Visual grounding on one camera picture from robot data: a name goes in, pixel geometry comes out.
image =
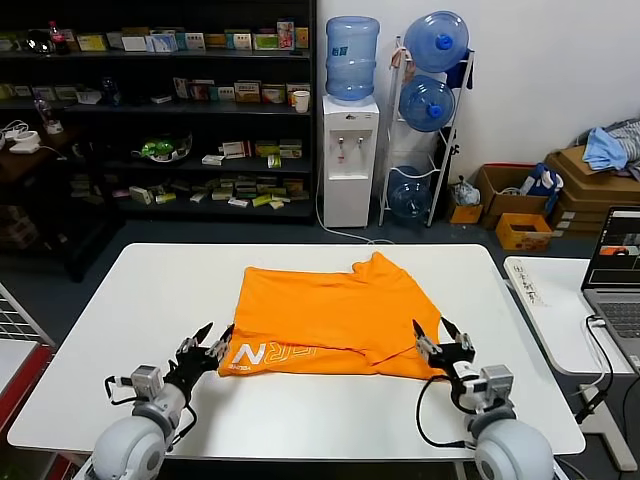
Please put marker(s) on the white side table leg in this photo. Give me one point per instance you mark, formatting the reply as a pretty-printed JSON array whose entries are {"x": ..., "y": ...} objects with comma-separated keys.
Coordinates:
[{"x": 607, "y": 435}]

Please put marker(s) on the dark blue cloth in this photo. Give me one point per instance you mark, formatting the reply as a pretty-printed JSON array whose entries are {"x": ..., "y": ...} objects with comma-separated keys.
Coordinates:
[{"x": 458, "y": 75}]

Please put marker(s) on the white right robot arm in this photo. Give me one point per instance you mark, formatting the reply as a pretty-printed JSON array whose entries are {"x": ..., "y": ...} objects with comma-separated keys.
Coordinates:
[{"x": 510, "y": 450}]

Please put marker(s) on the black shelf unit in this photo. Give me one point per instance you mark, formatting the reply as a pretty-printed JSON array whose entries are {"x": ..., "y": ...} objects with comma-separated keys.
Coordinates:
[{"x": 151, "y": 145}]

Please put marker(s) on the grey laptop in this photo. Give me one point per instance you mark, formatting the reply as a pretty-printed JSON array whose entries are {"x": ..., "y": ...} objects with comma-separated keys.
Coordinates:
[{"x": 620, "y": 310}]

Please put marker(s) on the white water dispenser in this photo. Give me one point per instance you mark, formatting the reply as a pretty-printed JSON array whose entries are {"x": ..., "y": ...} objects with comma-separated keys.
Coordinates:
[{"x": 346, "y": 200}]

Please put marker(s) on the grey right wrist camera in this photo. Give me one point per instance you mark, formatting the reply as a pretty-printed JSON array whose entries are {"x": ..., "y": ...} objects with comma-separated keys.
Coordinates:
[{"x": 496, "y": 385}]

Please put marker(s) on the red white medicine box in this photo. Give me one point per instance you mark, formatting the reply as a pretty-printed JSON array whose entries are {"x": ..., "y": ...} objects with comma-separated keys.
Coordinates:
[{"x": 236, "y": 150}]

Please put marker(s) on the clear plastic bottle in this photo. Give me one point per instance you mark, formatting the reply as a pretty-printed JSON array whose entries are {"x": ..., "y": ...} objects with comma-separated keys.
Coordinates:
[{"x": 43, "y": 114}]

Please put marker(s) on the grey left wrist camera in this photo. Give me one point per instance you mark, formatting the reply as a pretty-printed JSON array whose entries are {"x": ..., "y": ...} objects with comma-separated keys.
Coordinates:
[{"x": 146, "y": 382}]

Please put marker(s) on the brown wooden table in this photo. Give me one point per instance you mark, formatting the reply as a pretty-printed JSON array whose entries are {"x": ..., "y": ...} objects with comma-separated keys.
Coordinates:
[{"x": 31, "y": 165}]

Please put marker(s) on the white round device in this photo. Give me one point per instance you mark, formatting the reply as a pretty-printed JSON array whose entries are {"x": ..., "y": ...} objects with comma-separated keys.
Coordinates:
[{"x": 26, "y": 142}]

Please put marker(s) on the white carton red print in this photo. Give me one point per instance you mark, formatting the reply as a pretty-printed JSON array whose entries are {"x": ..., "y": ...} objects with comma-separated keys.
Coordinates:
[{"x": 274, "y": 94}]

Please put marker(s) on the colourful tall carton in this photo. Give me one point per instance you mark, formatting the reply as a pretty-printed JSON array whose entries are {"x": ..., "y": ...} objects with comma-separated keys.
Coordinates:
[{"x": 286, "y": 35}]

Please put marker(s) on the green white patterned bowl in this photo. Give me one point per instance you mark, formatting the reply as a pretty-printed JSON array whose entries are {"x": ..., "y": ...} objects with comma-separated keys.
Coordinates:
[{"x": 161, "y": 148}]

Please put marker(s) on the yellow storage crate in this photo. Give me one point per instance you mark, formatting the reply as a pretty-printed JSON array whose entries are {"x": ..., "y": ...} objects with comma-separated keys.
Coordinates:
[{"x": 521, "y": 240}]

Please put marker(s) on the yellow green flat carton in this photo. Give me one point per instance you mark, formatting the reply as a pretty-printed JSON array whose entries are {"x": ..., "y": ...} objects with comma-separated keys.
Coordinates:
[{"x": 92, "y": 43}]

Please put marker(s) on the light blue cloth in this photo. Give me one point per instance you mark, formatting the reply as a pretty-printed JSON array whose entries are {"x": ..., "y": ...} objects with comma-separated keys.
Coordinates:
[{"x": 603, "y": 150}]

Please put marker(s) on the cola bottle red cap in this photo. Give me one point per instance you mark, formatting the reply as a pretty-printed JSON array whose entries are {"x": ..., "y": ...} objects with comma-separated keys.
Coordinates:
[{"x": 58, "y": 39}]

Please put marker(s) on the orange t-shirt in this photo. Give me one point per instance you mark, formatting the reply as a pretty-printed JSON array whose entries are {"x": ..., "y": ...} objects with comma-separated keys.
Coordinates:
[{"x": 325, "y": 310}]

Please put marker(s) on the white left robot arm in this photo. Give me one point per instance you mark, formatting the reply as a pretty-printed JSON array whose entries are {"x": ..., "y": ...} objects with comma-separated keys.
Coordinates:
[{"x": 130, "y": 450}]

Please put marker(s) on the blue white carton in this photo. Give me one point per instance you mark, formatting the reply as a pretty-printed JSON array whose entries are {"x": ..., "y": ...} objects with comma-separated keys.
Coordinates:
[{"x": 162, "y": 43}]

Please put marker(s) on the small yellow box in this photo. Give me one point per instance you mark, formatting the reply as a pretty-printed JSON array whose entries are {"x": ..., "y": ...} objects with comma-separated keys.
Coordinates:
[{"x": 466, "y": 215}]

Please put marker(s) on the open cardboard box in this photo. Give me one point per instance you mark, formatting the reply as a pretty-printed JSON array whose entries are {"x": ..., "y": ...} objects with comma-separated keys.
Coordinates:
[{"x": 506, "y": 205}]

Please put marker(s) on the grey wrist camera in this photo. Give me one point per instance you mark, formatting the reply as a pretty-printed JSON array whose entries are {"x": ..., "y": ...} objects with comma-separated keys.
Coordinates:
[
  {"x": 496, "y": 385},
  {"x": 146, "y": 382}
]

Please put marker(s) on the white flat medicine box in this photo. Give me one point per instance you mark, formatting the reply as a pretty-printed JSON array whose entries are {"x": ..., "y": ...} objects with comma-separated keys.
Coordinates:
[{"x": 213, "y": 160}]

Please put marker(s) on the labelled white power strip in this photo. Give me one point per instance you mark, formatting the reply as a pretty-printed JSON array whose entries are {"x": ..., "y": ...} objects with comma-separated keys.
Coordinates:
[{"x": 527, "y": 285}]

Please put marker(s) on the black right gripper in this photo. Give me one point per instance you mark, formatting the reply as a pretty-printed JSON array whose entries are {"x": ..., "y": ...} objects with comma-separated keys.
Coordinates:
[{"x": 447, "y": 360}]

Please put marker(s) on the blue white bag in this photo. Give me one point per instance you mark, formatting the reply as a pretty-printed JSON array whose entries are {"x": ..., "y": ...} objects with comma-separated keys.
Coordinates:
[{"x": 543, "y": 182}]

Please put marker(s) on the shiny silver kettle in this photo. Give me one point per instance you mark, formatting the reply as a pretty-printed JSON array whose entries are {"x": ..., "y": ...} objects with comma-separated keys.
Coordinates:
[{"x": 38, "y": 43}]

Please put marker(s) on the white paper cup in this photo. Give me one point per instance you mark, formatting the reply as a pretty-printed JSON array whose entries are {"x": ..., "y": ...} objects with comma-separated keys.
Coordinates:
[{"x": 301, "y": 102}]

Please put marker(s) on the white metal jug rack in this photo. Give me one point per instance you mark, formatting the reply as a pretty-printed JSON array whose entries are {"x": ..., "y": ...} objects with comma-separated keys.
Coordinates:
[{"x": 435, "y": 200}]

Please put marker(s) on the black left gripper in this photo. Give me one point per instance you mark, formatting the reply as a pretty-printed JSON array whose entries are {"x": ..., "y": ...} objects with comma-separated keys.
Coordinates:
[{"x": 192, "y": 372}]

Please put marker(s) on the stacked brown cardboard boxes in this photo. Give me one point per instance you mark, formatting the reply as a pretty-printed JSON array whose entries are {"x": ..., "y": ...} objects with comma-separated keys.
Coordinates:
[{"x": 590, "y": 190}]

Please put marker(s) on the labelled blue water jug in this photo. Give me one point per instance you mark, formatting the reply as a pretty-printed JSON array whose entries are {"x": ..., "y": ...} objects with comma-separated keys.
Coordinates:
[{"x": 351, "y": 64}]

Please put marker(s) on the grey plastic bag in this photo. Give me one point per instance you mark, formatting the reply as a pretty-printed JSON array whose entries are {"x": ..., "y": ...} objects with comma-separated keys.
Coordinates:
[{"x": 466, "y": 194}]

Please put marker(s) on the pink beige rag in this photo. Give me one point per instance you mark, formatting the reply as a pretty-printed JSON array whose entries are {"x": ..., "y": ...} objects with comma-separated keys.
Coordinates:
[{"x": 401, "y": 57}]

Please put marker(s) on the dark blue bottle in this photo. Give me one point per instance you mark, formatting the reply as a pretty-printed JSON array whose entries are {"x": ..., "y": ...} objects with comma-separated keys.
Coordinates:
[{"x": 111, "y": 92}]

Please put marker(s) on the orange yellow carton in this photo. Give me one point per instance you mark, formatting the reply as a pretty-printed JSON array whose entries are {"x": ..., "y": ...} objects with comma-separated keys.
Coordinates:
[{"x": 248, "y": 93}]

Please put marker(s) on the grey striped cloth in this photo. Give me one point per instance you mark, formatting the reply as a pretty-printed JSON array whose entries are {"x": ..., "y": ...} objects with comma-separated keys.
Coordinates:
[{"x": 630, "y": 135}]

